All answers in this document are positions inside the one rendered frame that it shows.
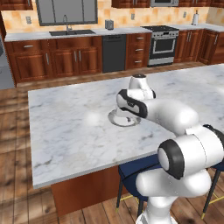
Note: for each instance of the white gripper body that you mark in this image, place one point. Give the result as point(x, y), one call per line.
point(120, 112)

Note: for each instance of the grey toaster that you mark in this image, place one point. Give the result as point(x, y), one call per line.
point(109, 24)

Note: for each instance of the blue stool with black legs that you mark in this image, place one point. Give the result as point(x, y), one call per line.
point(137, 169)
point(217, 169)

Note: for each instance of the wooden drawer stack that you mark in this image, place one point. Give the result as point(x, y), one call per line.
point(138, 51)

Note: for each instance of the grey framed window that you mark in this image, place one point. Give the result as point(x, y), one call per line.
point(67, 10)

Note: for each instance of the wooden wall cupboard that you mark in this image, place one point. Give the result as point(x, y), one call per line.
point(131, 3)
point(201, 3)
point(14, 4)

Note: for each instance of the metal tap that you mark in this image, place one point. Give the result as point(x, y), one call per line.
point(66, 23)

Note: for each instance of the grey wall socket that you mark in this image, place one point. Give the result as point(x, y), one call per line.
point(132, 16)
point(184, 14)
point(28, 19)

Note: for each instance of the black dishwasher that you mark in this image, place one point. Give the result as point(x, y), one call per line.
point(114, 53)

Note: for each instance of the dark sink basin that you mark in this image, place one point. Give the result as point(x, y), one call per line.
point(72, 32)

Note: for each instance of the wooden kitchen island base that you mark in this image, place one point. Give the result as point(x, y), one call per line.
point(87, 189)

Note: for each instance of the grey fridge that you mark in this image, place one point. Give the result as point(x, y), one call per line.
point(5, 70)

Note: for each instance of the wooden corner cupboard run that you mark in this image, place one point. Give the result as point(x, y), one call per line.
point(201, 45)

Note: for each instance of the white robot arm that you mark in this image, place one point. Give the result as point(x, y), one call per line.
point(172, 113)

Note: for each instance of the steel oven with hob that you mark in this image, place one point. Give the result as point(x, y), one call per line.
point(162, 46)

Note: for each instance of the wooden base cupboard run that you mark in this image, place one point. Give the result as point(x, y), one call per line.
point(58, 59)

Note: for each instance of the white paper towel roll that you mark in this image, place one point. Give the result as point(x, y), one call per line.
point(195, 18)

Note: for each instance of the steel microwave oven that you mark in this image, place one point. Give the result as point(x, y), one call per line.
point(164, 2)

